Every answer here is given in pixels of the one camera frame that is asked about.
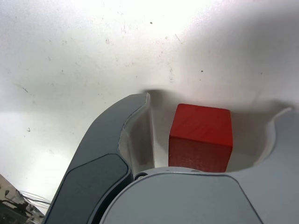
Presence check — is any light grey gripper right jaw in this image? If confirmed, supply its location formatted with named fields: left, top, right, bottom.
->
left=100, top=106, right=299, bottom=224

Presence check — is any red cube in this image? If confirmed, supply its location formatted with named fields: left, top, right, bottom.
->
left=168, top=104, right=234, bottom=173

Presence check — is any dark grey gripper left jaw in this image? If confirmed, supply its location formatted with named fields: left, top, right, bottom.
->
left=43, top=92, right=156, bottom=224

